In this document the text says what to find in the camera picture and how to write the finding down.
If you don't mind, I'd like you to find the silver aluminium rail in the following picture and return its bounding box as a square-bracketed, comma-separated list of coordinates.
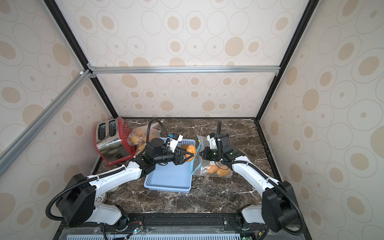
[1, 70, 91, 175]
[91, 66, 280, 74]

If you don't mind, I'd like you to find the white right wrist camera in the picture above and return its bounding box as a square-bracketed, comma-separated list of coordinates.
[207, 134, 218, 150]

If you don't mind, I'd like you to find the silver aluminium rail back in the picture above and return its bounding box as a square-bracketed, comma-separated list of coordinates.
[91, 66, 280, 74]

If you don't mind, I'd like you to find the silver aluminium rail left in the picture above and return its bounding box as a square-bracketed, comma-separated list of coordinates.
[1, 70, 91, 175]

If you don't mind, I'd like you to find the clear zipper bag blue strip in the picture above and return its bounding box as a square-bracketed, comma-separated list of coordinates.
[192, 135, 233, 179]

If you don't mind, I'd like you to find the red and chrome toaster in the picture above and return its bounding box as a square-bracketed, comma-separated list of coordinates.
[94, 117, 136, 166]

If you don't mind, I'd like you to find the white perforated round object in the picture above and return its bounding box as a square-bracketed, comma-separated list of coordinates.
[95, 193, 108, 204]

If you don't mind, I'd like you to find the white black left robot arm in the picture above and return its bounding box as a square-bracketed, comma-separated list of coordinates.
[45, 134, 196, 232]

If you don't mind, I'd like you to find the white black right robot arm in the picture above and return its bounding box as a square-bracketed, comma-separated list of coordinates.
[199, 122, 306, 236]

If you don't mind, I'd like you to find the light blue plastic basket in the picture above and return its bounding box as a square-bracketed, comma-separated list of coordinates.
[144, 138, 195, 193]

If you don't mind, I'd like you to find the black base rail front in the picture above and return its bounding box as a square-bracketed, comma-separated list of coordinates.
[54, 213, 311, 240]

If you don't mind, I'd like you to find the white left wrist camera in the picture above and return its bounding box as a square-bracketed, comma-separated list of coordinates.
[169, 133, 183, 153]

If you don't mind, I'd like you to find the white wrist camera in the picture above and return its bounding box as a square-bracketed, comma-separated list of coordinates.
[207, 134, 218, 150]
[169, 133, 183, 153]

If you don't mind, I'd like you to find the clear zipper bag pink strip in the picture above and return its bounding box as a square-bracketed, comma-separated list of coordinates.
[127, 123, 161, 146]
[132, 137, 147, 155]

